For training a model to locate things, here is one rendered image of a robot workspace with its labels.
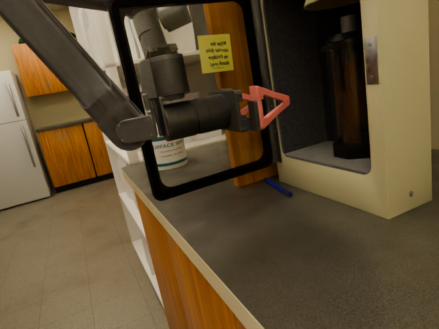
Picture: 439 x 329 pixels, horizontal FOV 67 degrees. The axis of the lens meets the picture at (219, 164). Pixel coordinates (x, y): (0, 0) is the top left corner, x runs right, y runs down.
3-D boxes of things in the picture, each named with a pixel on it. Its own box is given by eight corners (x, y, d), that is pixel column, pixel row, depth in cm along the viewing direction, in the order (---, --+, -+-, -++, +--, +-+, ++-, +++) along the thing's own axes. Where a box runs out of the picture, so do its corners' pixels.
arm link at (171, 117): (157, 141, 55) (166, 143, 50) (147, 100, 53) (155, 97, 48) (195, 132, 57) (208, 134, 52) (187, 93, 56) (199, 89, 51)
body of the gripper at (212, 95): (217, 90, 60) (178, 97, 58) (244, 88, 51) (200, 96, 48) (223, 125, 62) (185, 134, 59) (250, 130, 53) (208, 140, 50)
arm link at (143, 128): (125, 140, 57) (118, 146, 48) (108, 71, 55) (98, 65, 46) (195, 126, 58) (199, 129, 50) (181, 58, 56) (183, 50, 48)
